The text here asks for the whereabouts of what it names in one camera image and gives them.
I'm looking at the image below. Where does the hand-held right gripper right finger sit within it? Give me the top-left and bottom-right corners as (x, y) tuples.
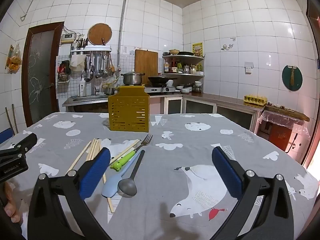
(211, 146), (294, 240)

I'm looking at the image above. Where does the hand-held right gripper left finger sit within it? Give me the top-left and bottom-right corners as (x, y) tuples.
(27, 147), (112, 240)

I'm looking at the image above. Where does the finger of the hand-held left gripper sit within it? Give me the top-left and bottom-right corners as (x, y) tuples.
(0, 132), (38, 159)

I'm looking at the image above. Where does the wooden chopstick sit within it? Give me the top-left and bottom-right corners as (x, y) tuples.
(86, 138), (97, 161)
(66, 141), (92, 175)
(109, 139), (141, 166)
(93, 139), (115, 213)
(89, 139), (100, 160)

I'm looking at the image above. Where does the green frog handle fork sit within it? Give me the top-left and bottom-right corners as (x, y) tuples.
(110, 134), (153, 172)

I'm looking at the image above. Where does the yellow slotted utensil holder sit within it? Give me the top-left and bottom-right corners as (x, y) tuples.
(108, 85), (150, 132)

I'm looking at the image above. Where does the row of hanging kitchen utensils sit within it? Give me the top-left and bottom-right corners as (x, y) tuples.
(82, 51), (116, 82)

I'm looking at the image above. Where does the person's left hand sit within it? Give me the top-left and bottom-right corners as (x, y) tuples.
(2, 182), (23, 223)

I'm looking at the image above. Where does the blue chair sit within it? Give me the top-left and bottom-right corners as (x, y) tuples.
(0, 127), (14, 144)

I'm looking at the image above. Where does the light blue plastic spoon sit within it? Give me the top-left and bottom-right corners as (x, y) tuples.
(101, 151), (142, 198)

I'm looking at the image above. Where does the grey polar bear tablecloth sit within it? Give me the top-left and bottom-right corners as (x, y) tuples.
(0, 112), (320, 240)

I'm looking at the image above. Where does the brown frosted glass door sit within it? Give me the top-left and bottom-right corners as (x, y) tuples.
(22, 22), (65, 128)

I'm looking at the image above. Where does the kitchen counter with cabinets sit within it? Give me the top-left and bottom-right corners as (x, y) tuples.
(62, 92), (265, 133)

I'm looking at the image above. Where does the stainless steel sink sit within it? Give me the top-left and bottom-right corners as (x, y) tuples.
(72, 94), (108, 102)

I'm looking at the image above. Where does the yellow egg carton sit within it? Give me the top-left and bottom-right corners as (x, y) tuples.
(244, 94), (267, 106)

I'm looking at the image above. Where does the orange hanging mesh bag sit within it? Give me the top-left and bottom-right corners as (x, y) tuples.
(5, 44), (22, 74)

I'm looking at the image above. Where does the thick wooden chopping block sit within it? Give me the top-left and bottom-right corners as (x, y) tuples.
(264, 104), (310, 122)

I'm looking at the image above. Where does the clear plastic sheet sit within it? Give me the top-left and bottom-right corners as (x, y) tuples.
(260, 110), (312, 138)

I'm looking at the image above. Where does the metal faucet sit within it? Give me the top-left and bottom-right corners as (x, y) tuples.
(92, 65), (101, 95)

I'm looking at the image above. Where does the beige hanging cloth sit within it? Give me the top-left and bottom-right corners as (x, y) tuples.
(69, 55), (87, 72)

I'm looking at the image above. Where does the steel cooking pot with lid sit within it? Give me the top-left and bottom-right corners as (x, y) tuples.
(121, 72), (145, 86)

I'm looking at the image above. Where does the steel gas stove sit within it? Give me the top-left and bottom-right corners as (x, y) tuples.
(144, 85), (183, 95)

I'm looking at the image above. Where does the metal corner shelf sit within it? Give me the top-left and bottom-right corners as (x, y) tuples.
(162, 54), (205, 78)

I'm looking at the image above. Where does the rack cup of knives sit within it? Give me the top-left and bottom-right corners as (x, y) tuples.
(72, 38), (89, 50)

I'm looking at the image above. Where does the black wok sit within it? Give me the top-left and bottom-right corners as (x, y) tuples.
(147, 76), (178, 86)

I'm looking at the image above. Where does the rectangular wooden cutting board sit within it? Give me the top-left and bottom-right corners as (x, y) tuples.
(135, 49), (159, 85)

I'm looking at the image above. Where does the row of condiment bottles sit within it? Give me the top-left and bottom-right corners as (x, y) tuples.
(164, 59), (203, 74)

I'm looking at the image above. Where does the round wooden cutting board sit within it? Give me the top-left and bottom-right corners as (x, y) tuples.
(87, 23), (112, 46)

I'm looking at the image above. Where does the grey spoon black handle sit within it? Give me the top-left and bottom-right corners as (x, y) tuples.
(117, 150), (146, 198)

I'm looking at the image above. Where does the green round wall board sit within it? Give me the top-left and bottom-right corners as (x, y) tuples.
(282, 64), (303, 91)

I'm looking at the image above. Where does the beige wall electrical box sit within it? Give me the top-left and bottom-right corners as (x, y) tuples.
(61, 33), (75, 44)

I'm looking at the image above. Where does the metal wall utensil rack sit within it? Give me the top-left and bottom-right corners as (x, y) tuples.
(70, 47), (112, 55)

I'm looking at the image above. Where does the yellow wall picture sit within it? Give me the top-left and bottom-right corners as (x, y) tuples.
(192, 42), (203, 57)

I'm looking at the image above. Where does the grey wall pipe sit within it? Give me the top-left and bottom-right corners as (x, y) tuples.
(21, 0), (129, 72)

